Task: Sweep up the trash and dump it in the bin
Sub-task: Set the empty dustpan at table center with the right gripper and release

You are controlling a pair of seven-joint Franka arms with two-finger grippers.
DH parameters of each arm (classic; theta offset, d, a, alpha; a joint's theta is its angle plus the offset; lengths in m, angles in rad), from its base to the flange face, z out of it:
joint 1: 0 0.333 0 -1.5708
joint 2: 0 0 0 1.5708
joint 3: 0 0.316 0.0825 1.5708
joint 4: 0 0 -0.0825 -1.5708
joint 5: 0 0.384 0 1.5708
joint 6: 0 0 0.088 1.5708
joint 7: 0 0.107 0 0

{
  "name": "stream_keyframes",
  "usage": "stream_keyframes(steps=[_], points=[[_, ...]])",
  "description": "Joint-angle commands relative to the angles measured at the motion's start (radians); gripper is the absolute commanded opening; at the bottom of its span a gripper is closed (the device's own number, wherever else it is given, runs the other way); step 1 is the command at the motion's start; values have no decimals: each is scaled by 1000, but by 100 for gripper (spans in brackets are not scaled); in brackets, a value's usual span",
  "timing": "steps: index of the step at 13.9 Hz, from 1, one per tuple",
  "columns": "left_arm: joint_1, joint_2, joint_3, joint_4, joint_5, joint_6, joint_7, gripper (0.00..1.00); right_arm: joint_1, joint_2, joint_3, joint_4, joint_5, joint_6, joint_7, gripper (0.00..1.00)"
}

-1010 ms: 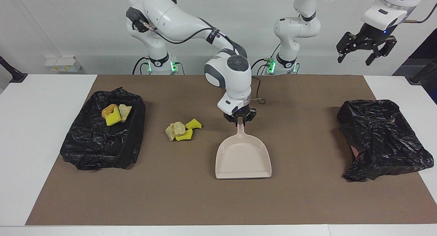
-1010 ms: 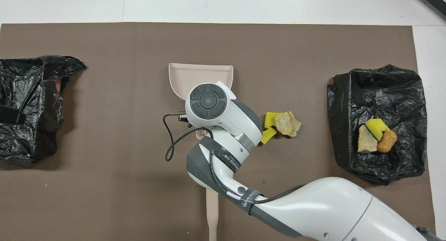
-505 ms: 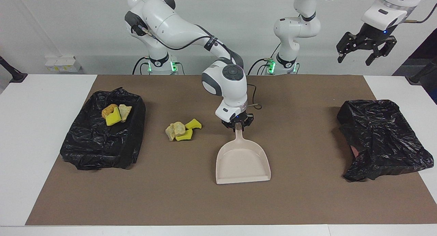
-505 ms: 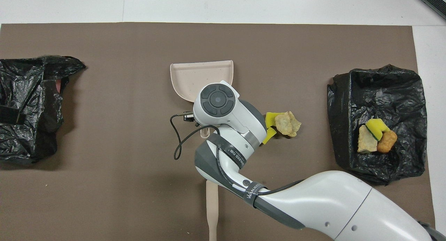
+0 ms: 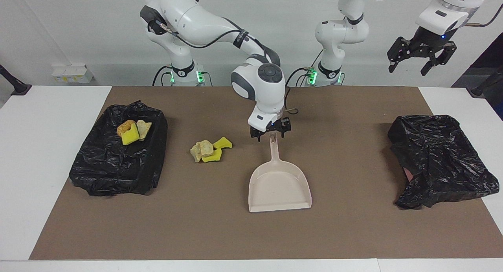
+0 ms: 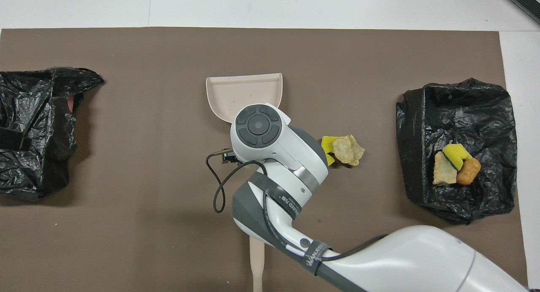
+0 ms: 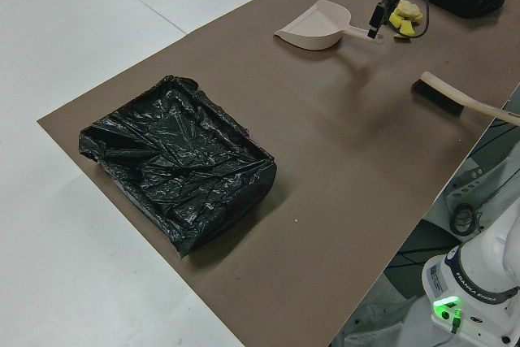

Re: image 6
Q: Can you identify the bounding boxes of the beige paper wad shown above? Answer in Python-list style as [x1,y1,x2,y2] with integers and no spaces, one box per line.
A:
[332,134,366,167]
[433,151,458,186]

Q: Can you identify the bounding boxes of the brown table mat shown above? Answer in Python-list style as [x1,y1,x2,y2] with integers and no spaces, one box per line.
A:
[0,27,530,292]

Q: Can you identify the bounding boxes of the beige hand brush black bristles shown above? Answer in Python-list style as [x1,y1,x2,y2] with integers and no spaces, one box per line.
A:
[249,235,265,292]

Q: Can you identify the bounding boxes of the beige plastic dustpan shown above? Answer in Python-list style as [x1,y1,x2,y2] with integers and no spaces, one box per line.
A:
[205,73,284,124]

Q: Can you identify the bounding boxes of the brown cork chunk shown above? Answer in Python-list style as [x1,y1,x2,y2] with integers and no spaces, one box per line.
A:
[456,158,482,186]

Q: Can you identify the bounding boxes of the black plastic trash bag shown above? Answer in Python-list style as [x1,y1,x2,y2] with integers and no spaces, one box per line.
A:
[0,67,105,200]
[395,77,518,226]

